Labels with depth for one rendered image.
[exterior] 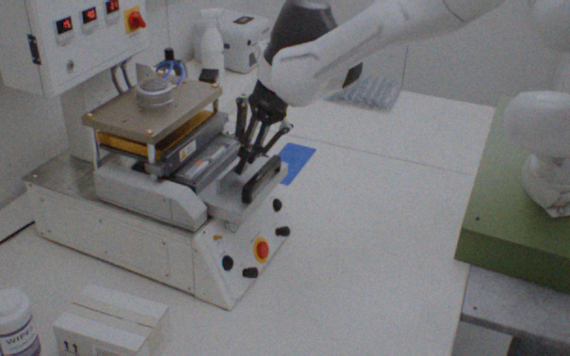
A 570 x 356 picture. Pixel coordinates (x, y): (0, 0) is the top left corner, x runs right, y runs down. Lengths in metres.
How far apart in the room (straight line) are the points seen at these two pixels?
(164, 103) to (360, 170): 0.70
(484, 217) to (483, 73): 2.30
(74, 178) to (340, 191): 0.71
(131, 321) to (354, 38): 0.66
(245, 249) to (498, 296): 0.58
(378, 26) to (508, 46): 2.76
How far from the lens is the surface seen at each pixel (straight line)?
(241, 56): 2.22
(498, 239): 1.45
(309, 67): 0.95
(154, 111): 1.29
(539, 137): 1.12
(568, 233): 1.46
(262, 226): 1.41
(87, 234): 1.44
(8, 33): 1.31
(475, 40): 3.63
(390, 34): 0.89
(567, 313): 1.47
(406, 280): 1.42
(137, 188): 1.25
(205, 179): 1.27
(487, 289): 1.45
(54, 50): 1.27
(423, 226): 1.59
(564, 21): 0.84
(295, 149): 1.86
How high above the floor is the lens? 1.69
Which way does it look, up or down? 33 degrees down
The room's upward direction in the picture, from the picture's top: 2 degrees clockwise
